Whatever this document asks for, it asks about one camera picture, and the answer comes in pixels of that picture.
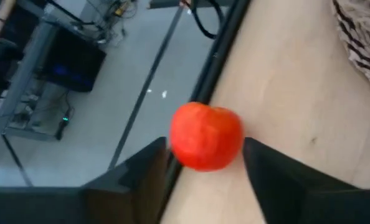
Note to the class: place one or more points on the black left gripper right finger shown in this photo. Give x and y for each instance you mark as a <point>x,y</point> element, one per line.
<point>278,183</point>

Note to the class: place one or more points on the black power strip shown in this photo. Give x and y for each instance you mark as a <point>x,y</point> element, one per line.
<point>62,127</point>

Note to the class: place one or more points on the round woven placemat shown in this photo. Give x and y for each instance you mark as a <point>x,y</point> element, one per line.
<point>365,40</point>

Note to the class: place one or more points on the black computer tower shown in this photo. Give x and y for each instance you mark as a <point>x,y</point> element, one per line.
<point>76,59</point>

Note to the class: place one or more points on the orange-red tomato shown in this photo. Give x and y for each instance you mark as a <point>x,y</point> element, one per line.
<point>205,137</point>

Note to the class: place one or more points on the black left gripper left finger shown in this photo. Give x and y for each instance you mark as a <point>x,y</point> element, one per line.
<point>135,193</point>

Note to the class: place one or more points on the grey desk frame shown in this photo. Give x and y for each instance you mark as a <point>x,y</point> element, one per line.
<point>23,74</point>

